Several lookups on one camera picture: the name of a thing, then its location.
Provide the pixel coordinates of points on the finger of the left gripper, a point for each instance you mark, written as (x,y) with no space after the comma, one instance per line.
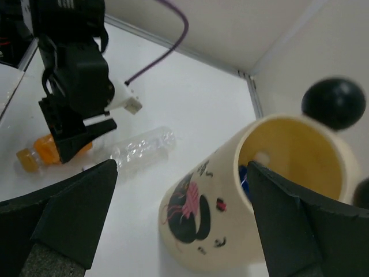
(98,129)
(69,144)

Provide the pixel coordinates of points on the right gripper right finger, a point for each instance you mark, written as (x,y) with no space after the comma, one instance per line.
(304,233)

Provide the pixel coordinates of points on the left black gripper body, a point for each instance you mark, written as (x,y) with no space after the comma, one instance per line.
(76,82)

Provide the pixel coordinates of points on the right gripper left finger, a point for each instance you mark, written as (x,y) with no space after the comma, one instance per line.
(55,231)

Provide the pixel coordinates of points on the orange juice bottle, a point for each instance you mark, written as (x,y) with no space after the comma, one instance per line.
(42,153)

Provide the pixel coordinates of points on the clear unlabeled plastic bottle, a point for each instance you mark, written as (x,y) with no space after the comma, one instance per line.
(141,151)

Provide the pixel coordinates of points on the blue label white cap bottle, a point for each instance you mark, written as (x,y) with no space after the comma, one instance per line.
(260,157)

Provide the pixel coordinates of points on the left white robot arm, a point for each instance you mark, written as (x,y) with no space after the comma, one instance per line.
(62,19)

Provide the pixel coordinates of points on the cream bin with black ears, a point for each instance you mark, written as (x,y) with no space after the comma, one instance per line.
(207,223)

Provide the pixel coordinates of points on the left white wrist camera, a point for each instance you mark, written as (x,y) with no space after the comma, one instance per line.
(125,98)

